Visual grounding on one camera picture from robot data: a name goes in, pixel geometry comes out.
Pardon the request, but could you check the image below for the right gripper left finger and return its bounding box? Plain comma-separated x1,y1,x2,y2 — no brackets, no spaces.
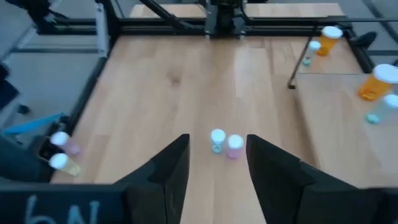
0,133,191,224

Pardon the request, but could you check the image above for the black rounded clamp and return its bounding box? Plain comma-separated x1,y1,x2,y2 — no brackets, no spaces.
351,30,378,50

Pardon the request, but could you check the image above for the silver aluminium bracket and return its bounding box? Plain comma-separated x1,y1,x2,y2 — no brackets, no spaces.
95,2,109,57

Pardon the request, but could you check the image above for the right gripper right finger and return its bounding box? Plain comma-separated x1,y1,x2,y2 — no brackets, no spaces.
245,133,398,224

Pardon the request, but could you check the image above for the blue strip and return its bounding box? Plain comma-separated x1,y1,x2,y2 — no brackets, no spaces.
3,111,68,136

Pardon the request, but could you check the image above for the large orange medicine bottle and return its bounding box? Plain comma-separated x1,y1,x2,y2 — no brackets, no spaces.
357,63,398,102
316,26,344,57

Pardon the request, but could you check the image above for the small pink medicine bottle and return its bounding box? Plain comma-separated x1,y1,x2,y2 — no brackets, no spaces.
49,131,81,156
226,134,246,160

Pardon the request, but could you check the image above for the small black camera box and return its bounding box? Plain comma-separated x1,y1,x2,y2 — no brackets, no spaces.
36,135,58,164

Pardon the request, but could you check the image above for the wooden shelf with black frame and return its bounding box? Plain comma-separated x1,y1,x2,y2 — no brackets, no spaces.
286,17,398,189

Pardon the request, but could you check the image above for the dark bulky floor equipment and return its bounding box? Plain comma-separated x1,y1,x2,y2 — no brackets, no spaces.
0,133,55,184

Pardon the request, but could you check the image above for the black aluminium rig frame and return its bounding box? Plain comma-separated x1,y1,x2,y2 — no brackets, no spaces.
34,0,377,138

